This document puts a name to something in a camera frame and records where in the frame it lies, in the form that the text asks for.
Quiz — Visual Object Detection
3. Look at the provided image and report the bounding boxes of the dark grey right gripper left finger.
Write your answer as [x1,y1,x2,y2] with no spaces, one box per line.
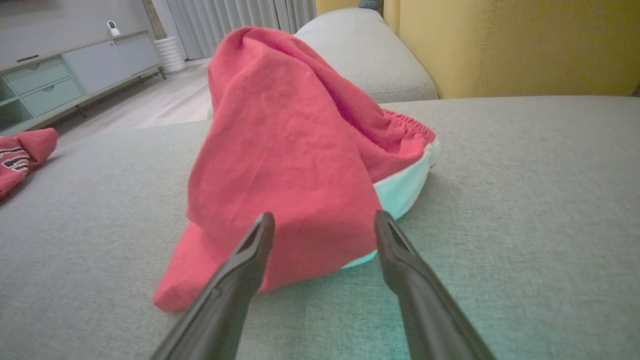
[150,212,276,360]

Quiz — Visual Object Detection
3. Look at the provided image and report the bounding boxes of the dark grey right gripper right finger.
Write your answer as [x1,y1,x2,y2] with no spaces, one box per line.
[374,210,497,360]

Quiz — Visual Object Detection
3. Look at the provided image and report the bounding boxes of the red jersey with white trim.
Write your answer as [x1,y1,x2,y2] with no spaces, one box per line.
[153,26,441,314]

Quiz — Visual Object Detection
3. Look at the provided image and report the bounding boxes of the red garment with black-white print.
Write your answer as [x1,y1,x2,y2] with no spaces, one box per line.
[0,127,59,201]

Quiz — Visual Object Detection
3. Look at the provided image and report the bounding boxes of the grey fabric sofa seat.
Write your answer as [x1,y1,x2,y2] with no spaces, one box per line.
[0,95,640,360]

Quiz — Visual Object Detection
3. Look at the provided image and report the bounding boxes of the white ribbed plant pot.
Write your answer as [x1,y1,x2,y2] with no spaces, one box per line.
[154,35,187,75]

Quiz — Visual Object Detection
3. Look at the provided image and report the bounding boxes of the grey sofa side cushion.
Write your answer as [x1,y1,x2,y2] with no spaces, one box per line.
[294,7,440,104]

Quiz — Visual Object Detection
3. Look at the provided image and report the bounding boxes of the pale grey TV cabinet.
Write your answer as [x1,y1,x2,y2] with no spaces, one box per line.
[0,30,167,137]

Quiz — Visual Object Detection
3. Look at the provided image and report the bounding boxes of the grey pleated curtain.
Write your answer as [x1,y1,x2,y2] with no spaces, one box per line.
[165,0,318,61]

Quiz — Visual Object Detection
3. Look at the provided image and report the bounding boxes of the yellow sofa backrest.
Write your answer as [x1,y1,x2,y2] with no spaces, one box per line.
[316,0,640,99]

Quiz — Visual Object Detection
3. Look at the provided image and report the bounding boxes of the brown plant trunk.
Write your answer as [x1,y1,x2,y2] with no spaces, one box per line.
[141,0,167,41]

